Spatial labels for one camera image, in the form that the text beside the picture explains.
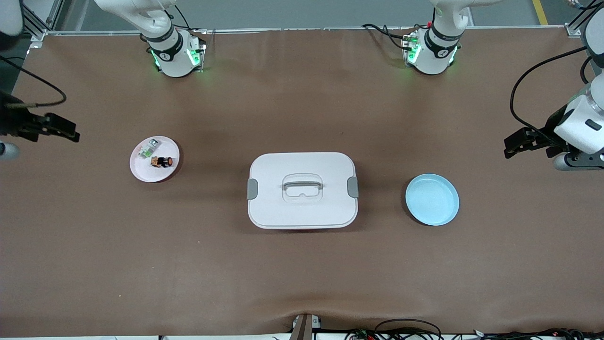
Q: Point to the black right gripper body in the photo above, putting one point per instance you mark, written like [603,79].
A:
[13,123]

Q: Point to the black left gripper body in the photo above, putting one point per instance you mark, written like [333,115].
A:
[550,130]

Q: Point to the black switch orange button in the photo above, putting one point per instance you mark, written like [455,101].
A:
[163,162]

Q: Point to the grey box latch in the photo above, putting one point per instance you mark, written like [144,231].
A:
[252,189]
[353,187]

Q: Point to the white lidded storage box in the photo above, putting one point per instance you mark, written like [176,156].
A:
[302,212]

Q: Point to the pink round plate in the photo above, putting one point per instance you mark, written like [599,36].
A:
[141,170]

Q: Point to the light blue round plate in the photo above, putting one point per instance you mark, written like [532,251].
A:
[432,200]

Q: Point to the brown table mat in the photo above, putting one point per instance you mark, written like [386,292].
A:
[302,274]

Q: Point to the aluminium frame strut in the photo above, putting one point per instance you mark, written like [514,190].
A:
[573,30]
[37,32]

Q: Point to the silver table edge rail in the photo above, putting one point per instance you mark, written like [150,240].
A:
[306,29]

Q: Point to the grey metal camera mount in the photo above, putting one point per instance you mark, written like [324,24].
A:
[304,328]

